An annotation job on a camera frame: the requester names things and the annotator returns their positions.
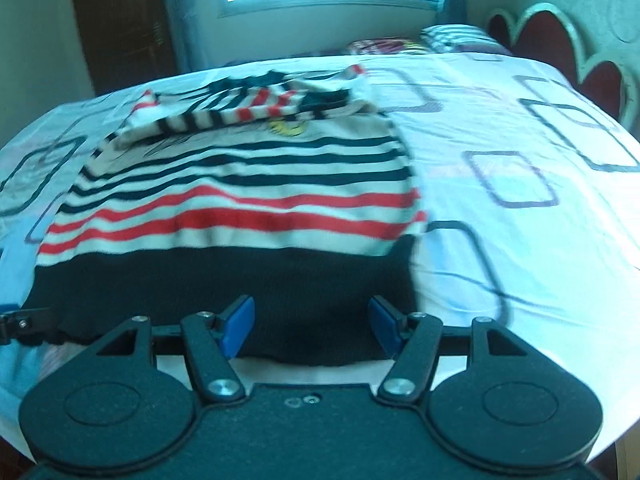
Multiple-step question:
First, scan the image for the striped knit sweater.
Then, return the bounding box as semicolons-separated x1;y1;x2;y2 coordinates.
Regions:
25;64;426;366

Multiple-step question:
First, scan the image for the patterned white bed sheet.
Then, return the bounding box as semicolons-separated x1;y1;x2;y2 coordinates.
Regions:
1;54;639;460

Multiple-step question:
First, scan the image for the red folded blanket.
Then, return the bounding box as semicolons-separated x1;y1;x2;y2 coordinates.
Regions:
346;38;430;55

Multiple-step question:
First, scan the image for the striped pillow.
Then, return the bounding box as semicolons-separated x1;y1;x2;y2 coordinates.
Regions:
420;24;511;55

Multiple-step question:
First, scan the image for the dark wooden door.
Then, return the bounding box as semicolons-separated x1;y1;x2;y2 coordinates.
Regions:
73;0;178;96

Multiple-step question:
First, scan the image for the red heart headboard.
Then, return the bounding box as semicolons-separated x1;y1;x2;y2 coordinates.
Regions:
486;2;639;134

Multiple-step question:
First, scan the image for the blue left curtain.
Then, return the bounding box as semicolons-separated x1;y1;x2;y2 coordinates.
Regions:
165;0;206;74

